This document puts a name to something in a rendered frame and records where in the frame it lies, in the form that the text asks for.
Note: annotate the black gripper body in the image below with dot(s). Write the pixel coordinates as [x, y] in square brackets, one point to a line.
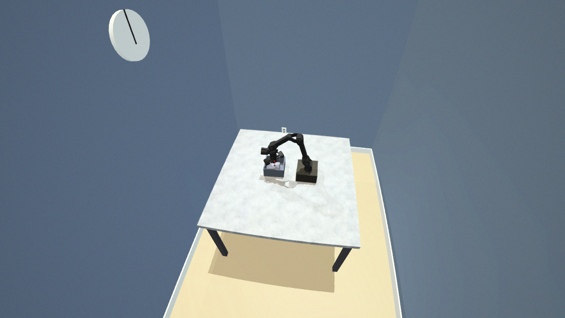
[271, 159]

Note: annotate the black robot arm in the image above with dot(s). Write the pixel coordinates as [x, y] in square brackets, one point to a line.
[271, 150]

